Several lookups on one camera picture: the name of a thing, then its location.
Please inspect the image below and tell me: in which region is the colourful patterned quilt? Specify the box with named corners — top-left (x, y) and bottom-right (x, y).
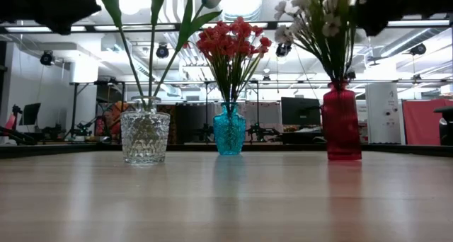
top-left (94, 100), bottom-right (178, 144)

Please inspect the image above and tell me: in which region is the black office chair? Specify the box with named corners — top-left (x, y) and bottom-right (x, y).
top-left (434, 106), bottom-right (453, 146)

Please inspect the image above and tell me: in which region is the blue glass vase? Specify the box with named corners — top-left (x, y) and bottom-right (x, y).
top-left (212, 102), bottom-right (247, 156)

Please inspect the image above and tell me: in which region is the red ribbed glass vase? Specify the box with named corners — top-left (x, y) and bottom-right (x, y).
top-left (321, 81), bottom-right (363, 162)

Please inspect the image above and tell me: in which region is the clear cut-glass vase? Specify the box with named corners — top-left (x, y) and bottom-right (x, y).
top-left (120, 95), bottom-right (171, 166)

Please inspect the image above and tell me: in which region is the white rectangular ceiling duct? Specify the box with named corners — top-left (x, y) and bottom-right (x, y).
top-left (101, 34), bottom-right (182, 97)

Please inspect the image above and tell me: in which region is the red partition panel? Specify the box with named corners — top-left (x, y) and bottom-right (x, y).
top-left (402, 99), bottom-right (453, 146)

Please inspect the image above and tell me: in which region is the wide silver ventilation duct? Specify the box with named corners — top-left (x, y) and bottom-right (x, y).
top-left (221, 0), bottom-right (265, 23)

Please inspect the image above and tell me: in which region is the slim silver ventilation duct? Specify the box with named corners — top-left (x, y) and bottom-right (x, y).
top-left (380, 27), bottom-right (445, 58)

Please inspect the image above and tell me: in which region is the small black monitor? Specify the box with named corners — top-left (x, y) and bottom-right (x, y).
top-left (18, 102), bottom-right (42, 127)

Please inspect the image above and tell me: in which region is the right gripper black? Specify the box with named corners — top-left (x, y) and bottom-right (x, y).
top-left (348, 0), bottom-right (453, 38)

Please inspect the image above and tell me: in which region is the black computer monitor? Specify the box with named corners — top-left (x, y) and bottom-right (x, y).
top-left (280, 96), bottom-right (322, 127)

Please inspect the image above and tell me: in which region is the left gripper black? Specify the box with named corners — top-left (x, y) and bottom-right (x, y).
top-left (0, 0), bottom-right (103, 36)

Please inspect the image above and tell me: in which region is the black overhead crossbar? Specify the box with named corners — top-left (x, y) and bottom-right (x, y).
top-left (0, 20), bottom-right (453, 34)

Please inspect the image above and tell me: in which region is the black aluminium table frame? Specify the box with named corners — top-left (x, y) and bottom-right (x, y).
top-left (0, 142), bottom-right (453, 160)

